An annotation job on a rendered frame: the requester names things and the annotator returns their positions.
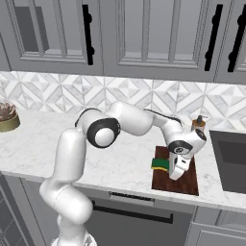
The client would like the grey base cupboard door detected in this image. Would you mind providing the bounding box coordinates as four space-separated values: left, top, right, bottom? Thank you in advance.
184 206 246 246

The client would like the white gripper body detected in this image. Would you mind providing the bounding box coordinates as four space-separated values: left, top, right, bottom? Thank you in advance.
168 155 190 182

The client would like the grey dishwasher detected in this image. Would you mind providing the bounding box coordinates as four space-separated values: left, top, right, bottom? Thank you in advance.
84 187 197 246

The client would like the grey sink basin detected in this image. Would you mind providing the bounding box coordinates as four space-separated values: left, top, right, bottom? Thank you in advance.
209 129 246 195

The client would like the brown soap dispenser bottle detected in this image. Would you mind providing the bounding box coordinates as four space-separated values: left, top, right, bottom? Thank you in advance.
190 114 207 133

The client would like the grey wall cupboard door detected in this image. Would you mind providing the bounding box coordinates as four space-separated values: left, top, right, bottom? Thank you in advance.
214 0 246 86
0 0 105 77
102 0 233 84

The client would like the black dishwasher handle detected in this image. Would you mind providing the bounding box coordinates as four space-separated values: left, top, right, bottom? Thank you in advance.
90 199 175 225

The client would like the green and yellow sponge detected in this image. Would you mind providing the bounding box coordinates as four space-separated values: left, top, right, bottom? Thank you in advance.
151 157 171 172

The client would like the grey base cupboard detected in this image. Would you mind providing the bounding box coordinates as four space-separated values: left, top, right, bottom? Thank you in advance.
0 172 62 246

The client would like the dark brown cutting board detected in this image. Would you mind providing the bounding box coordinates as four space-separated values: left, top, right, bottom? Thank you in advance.
151 145 200 197

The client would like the black cupboard door handle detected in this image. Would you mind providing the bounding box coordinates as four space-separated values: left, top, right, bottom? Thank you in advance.
227 5 246 74
204 3 225 72
81 4 96 66

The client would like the gold bowl with brown contents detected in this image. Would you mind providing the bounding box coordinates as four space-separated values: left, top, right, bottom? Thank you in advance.
0 98 21 134

